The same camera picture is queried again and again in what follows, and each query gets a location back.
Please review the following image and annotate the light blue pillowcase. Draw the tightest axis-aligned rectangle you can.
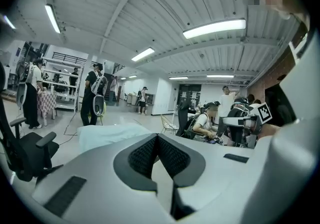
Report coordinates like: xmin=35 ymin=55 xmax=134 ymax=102
xmin=77 ymin=122 xmax=154 ymax=154

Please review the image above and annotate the checkered cloth table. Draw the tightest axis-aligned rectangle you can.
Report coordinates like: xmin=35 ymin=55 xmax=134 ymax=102
xmin=36 ymin=90 xmax=58 ymax=127

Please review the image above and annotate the person's right forearm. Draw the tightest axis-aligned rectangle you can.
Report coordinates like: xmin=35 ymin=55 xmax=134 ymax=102
xmin=259 ymin=122 xmax=283 ymax=141

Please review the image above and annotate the white metal rack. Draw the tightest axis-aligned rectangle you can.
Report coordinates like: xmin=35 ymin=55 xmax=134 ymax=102
xmin=41 ymin=55 xmax=85 ymax=113

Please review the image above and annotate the black double door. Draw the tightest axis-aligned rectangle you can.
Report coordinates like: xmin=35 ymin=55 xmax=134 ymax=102
xmin=178 ymin=84 xmax=202 ymax=112

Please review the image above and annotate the white pod backpack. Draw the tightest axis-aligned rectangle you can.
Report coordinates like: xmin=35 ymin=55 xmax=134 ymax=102
xmin=90 ymin=73 xmax=109 ymax=116
xmin=16 ymin=62 xmax=35 ymax=108

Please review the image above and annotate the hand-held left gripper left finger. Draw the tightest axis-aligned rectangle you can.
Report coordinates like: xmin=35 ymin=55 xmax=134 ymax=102
xmin=113 ymin=133 xmax=160 ymax=192

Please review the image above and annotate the grey pigeonhole cabinet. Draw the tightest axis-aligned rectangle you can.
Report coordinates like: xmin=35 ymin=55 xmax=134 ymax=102
xmin=144 ymin=93 xmax=156 ymax=116

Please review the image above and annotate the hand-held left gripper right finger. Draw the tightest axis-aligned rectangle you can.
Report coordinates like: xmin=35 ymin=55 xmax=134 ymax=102
xmin=157 ymin=133 xmax=206 ymax=189

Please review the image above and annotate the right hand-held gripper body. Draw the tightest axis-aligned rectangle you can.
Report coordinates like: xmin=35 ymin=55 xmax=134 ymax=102
xmin=222 ymin=102 xmax=273 ymax=149

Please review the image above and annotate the gold wire chair patterned cushion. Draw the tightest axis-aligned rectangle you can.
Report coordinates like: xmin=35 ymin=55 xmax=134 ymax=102
xmin=159 ymin=114 xmax=179 ymax=136

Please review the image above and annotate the black metal railing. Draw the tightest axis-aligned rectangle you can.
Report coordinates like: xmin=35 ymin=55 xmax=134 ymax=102
xmin=51 ymin=51 xmax=89 ymax=66

